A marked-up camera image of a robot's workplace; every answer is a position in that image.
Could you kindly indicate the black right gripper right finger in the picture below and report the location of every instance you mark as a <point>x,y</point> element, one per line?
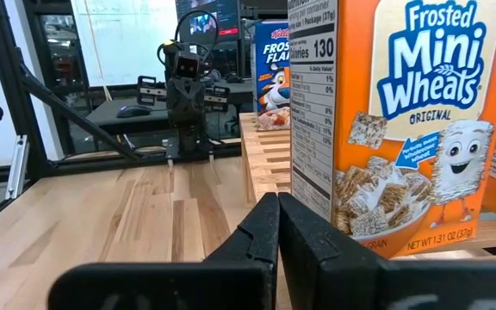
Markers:
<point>317,267</point>

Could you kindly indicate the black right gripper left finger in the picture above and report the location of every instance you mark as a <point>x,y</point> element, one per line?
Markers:
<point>248,258</point>

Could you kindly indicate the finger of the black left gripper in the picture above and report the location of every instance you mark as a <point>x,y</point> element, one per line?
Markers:
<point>195,103</point>
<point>177,103</point>

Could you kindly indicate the blue Frosted Flakes cereal box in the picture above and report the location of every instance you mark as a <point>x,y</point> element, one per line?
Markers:
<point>274,64</point>

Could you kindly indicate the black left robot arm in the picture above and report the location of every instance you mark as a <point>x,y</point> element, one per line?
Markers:
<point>186,140</point>

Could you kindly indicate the wooden slatted shelf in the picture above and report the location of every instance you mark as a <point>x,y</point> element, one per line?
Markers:
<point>265,155</point>

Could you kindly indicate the black computer mouse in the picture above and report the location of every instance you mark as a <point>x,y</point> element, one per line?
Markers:
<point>134,111</point>

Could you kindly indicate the white whiteboard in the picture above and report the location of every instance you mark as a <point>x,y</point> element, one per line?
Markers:
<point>123,43</point>

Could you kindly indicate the yellow tag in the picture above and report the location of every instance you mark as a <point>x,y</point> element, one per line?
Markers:
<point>169,42</point>

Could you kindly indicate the black computer monitor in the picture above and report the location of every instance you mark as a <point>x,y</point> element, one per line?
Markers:
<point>209,21</point>

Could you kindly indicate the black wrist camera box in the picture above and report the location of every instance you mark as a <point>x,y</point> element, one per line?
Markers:
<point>187,66</point>

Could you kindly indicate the silver metal bracket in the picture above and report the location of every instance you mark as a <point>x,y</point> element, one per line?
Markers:
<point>17,168</point>

